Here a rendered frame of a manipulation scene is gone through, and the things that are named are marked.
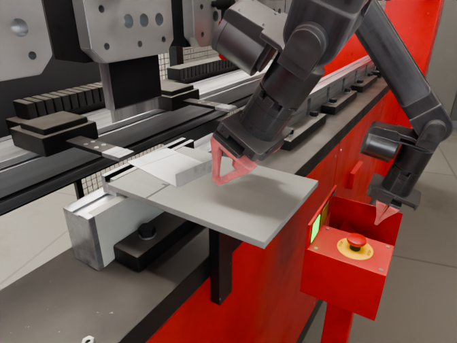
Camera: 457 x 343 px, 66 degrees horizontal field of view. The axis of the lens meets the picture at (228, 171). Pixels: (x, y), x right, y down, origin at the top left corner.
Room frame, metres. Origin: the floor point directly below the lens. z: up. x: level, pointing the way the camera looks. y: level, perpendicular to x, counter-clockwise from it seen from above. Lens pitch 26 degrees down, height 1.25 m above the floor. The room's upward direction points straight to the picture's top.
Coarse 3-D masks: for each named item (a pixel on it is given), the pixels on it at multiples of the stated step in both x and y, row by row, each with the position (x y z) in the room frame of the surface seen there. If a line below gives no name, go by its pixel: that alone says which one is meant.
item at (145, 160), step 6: (162, 150) 0.59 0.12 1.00; (168, 150) 0.59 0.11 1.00; (144, 156) 0.56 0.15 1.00; (150, 156) 0.56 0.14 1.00; (156, 156) 0.56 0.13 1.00; (162, 156) 0.56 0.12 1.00; (168, 156) 0.56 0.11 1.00; (132, 162) 0.54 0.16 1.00; (138, 162) 0.54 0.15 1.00; (144, 162) 0.54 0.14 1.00; (150, 162) 0.54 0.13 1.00
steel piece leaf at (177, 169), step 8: (160, 160) 0.54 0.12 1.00; (168, 160) 0.54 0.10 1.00; (176, 160) 0.54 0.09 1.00; (184, 160) 0.54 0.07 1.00; (192, 160) 0.54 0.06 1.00; (208, 160) 0.50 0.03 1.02; (144, 168) 0.51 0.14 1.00; (152, 168) 0.51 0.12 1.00; (160, 168) 0.51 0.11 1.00; (168, 168) 0.51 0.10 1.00; (176, 168) 0.51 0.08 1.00; (184, 168) 0.51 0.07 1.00; (192, 168) 0.47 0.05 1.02; (200, 168) 0.48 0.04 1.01; (208, 168) 0.50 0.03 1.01; (160, 176) 0.48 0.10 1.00; (168, 176) 0.48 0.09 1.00; (176, 176) 0.45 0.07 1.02; (184, 176) 0.46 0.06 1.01; (192, 176) 0.47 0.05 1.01; (200, 176) 0.48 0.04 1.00; (176, 184) 0.45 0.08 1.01
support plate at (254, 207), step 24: (264, 168) 0.52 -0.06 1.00; (120, 192) 0.45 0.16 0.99; (144, 192) 0.44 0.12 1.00; (168, 192) 0.44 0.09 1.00; (192, 192) 0.44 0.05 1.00; (216, 192) 0.44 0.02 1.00; (240, 192) 0.44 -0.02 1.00; (264, 192) 0.44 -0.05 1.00; (288, 192) 0.44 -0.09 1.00; (312, 192) 0.45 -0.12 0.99; (192, 216) 0.38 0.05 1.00; (216, 216) 0.37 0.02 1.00; (240, 216) 0.37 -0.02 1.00; (264, 216) 0.37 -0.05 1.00; (288, 216) 0.38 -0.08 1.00; (264, 240) 0.32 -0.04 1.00
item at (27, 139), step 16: (64, 112) 0.71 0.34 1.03; (16, 128) 0.65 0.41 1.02; (32, 128) 0.63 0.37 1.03; (48, 128) 0.62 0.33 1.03; (64, 128) 0.64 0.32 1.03; (80, 128) 0.66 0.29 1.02; (96, 128) 0.69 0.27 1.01; (16, 144) 0.64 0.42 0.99; (32, 144) 0.61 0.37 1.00; (48, 144) 0.60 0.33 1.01; (64, 144) 0.63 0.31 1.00; (80, 144) 0.61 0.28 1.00; (96, 144) 0.61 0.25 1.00
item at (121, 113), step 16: (112, 64) 0.51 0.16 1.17; (128, 64) 0.53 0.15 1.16; (144, 64) 0.56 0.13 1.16; (112, 80) 0.50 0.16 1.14; (128, 80) 0.53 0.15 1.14; (144, 80) 0.55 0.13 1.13; (112, 96) 0.50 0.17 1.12; (128, 96) 0.52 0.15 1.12; (144, 96) 0.55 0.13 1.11; (160, 96) 0.58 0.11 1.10; (112, 112) 0.51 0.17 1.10; (128, 112) 0.53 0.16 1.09; (144, 112) 0.56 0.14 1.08
